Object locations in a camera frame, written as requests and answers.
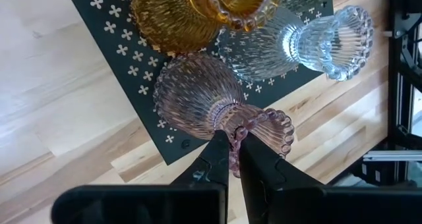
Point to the aluminium extrusion rail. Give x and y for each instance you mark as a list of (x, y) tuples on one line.
[(392, 155)]

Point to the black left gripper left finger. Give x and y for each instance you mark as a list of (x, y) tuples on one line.
[(211, 171)]

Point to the pink glass candlestick holder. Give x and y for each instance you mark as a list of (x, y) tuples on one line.
[(198, 95)]

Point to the black perforated metal shelf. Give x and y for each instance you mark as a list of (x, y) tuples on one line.
[(115, 40)]

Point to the amber glass candlestick holder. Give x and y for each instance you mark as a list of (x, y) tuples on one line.
[(171, 16)]

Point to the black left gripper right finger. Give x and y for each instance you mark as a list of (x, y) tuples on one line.
[(263, 178)]

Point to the black aluminium table frame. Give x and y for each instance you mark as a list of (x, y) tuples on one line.
[(394, 69)]

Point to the clear glass candlestick holder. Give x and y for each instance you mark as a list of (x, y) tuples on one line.
[(329, 43)]

